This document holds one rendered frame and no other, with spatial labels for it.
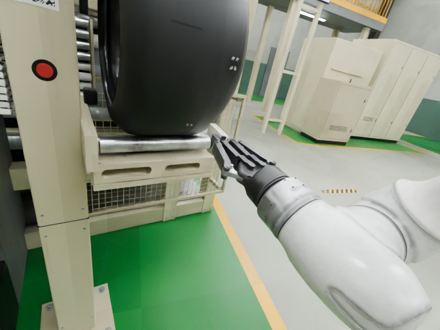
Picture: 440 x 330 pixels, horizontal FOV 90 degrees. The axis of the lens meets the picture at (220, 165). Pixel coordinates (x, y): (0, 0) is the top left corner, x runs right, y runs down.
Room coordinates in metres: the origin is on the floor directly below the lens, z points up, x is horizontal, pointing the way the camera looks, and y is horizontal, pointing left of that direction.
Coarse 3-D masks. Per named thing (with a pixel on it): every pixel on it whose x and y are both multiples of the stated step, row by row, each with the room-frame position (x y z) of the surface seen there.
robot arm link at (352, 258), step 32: (288, 224) 0.25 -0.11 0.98; (320, 224) 0.23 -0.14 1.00; (352, 224) 0.23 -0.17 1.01; (384, 224) 0.25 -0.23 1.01; (288, 256) 0.23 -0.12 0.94; (320, 256) 0.20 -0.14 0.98; (352, 256) 0.19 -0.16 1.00; (384, 256) 0.19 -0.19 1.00; (320, 288) 0.18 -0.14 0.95; (352, 288) 0.17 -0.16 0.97; (384, 288) 0.16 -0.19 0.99; (416, 288) 0.17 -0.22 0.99; (352, 320) 0.16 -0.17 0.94; (384, 320) 0.15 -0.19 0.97; (416, 320) 0.15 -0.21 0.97
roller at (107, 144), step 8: (104, 136) 0.53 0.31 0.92; (112, 136) 0.54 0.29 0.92; (120, 136) 0.55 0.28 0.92; (128, 136) 0.56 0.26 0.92; (136, 136) 0.57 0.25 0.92; (144, 136) 0.59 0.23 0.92; (152, 136) 0.60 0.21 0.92; (160, 136) 0.61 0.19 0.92; (168, 136) 0.63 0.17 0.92; (176, 136) 0.64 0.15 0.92; (184, 136) 0.66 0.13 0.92; (192, 136) 0.68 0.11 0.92; (200, 136) 0.69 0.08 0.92; (208, 136) 0.71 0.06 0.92; (104, 144) 0.51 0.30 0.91; (112, 144) 0.52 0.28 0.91; (120, 144) 0.53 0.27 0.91; (128, 144) 0.54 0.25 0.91; (136, 144) 0.55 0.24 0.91; (144, 144) 0.57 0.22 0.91; (152, 144) 0.58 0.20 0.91; (160, 144) 0.59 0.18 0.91; (168, 144) 0.61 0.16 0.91; (176, 144) 0.62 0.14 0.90; (184, 144) 0.64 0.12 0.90; (192, 144) 0.66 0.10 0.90; (200, 144) 0.67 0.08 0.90; (208, 144) 0.69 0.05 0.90; (104, 152) 0.51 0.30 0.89; (112, 152) 0.52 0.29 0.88; (120, 152) 0.54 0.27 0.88
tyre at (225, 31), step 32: (128, 0) 0.48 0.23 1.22; (160, 0) 0.47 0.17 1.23; (192, 0) 0.51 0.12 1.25; (224, 0) 0.56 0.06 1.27; (128, 32) 0.47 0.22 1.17; (160, 32) 0.47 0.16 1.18; (192, 32) 0.50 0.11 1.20; (224, 32) 0.55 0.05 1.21; (128, 64) 0.47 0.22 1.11; (160, 64) 0.47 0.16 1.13; (192, 64) 0.51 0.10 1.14; (224, 64) 0.55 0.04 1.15; (128, 96) 0.49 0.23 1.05; (160, 96) 0.49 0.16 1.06; (192, 96) 0.53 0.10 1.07; (224, 96) 0.58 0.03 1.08; (128, 128) 0.56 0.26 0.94; (160, 128) 0.56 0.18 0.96; (192, 128) 0.62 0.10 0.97
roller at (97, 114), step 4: (92, 108) 0.74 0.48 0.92; (96, 108) 0.75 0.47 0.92; (100, 108) 0.76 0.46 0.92; (104, 108) 0.77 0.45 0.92; (92, 112) 0.73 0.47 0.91; (96, 112) 0.74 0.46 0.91; (100, 112) 0.75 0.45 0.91; (104, 112) 0.75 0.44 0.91; (108, 112) 0.76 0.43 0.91; (92, 116) 0.73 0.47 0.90; (96, 116) 0.73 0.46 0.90; (100, 116) 0.74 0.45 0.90; (104, 116) 0.75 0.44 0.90; (108, 116) 0.76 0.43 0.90; (112, 120) 0.78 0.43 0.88
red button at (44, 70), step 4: (40, 64) 0.50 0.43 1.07; (44, 64) 0.50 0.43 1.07; (36, 68) 0.49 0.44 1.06; (40, 68) 0.49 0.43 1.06; (44, 68) 0.50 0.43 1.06; (48, 68) 0.50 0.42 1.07; (40, 72) 0.49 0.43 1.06; (44, 72) 0.50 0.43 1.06; (48, 72) 0.50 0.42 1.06; (52, 72) 0.51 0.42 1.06; (44, 76) 0.50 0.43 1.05; (48, 76) 0.50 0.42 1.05
